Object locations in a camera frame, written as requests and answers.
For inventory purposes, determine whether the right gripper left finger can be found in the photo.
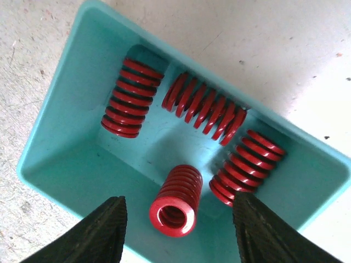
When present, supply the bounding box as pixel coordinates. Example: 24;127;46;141
23;196;127;262

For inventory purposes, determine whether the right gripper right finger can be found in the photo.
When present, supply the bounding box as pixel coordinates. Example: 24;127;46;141
233;192;340;262

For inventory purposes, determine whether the red spring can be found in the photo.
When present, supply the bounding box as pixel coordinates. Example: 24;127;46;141
209;129;286;207
162;72;247;146
101;58;164;139
149;164;203;238

